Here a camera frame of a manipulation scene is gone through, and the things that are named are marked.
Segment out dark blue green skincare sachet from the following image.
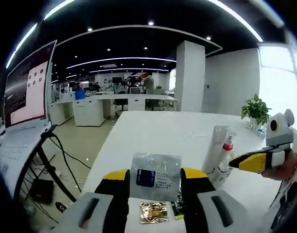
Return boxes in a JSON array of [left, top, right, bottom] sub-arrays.
[[169, 184, 187, 220]]

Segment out white square pillar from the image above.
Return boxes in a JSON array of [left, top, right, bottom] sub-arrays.
[[175, 40, 206, 112]]

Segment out potted green plant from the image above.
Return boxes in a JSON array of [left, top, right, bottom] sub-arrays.
[[241, 93, 272, 129]]

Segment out white office desk row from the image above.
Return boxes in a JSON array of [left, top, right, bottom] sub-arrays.
[[51, 93, 178, 127]]

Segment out monitor with pink screen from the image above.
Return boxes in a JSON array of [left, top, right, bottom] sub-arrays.
[[0, 39, 58, 197]]

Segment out black office chair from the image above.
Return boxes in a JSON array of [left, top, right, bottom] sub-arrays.
[[114, 98, 129, 117]]

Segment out gold foil skincare sachet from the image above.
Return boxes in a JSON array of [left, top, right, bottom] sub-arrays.
[[139, 200, 169, 223]]

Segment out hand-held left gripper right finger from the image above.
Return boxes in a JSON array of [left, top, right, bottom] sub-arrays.
[[180, 166, 264, 233]]

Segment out black box with red light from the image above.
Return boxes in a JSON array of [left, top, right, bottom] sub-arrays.
[[29, 178, 54, 203]]

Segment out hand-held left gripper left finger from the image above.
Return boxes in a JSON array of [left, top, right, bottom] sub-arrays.
[[62, 168, 132, 233]]

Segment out large white skincare tube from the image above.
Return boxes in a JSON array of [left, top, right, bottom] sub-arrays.
[[206, 125, 231, 175]]

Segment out person's right hand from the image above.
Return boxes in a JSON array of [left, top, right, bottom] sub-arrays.
[[261, 150, 297, 182]]

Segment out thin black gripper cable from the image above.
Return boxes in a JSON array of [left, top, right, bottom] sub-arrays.
[[268, 181, 284, 209]]

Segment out black laptop stand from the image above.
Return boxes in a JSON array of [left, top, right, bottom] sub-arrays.
[[36, 142, 78, 203]]

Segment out black white shoe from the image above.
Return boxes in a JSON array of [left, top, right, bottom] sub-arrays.
[[55, 200, 68, 214]]

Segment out silver skincare sachet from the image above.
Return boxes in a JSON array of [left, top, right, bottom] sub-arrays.
[[129, 152, 182, 202]]

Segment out thick black cable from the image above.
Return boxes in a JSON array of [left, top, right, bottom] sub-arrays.
[[40, 131, 83, 194]]

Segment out tall white bottle red band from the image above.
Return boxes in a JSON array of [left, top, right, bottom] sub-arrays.
[[220, 130, 238, 170]]

